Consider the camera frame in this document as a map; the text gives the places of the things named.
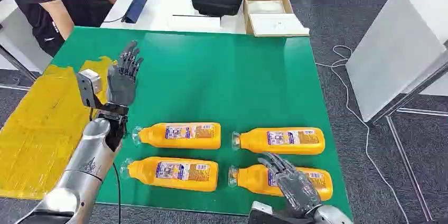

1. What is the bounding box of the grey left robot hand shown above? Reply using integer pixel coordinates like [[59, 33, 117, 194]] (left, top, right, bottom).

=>
[[106, 41, 145, 108]]

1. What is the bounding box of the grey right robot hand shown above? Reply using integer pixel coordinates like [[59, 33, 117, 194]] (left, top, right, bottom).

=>
[[257, 152, 322, 218]]

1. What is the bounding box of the orange drink bottle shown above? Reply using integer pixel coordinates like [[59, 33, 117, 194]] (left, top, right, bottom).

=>
[[231, 127, 326, 156], [132, 122, 222, 151], [119, 156, 219, 193], [228, 164, 334, 202]]

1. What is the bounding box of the dark blue tablet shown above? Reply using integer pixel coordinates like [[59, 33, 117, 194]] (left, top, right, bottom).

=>
[[121, 0, 149, 25]]

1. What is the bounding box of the green table mat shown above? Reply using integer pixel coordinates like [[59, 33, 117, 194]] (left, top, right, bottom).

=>
[[50, 26, 354, 221]]

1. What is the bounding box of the grey metal table leg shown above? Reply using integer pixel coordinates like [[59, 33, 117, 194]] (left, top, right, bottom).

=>
[[0, 43, 38, 92]]

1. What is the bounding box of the cardboard box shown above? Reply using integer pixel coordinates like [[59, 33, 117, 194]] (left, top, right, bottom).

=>
[[242, 0, 311, 38]]

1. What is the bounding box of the white foam sheet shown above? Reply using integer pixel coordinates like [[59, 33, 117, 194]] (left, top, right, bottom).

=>
[[248, 13, 311, 37], [247, 0, 286, 15]]

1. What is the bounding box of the white angled table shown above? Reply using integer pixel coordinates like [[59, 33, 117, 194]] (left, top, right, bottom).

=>
[[345, 0, 448, 223]]

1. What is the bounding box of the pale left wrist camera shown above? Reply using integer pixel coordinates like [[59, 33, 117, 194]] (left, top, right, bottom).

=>
[[75, 69, 104, 109]]

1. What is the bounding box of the white floor cable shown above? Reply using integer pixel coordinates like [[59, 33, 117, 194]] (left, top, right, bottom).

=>
[[314, 44, 410, 224]]

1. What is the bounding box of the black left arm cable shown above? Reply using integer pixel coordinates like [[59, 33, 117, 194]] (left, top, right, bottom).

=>
[[111, 161, 122, 224]]

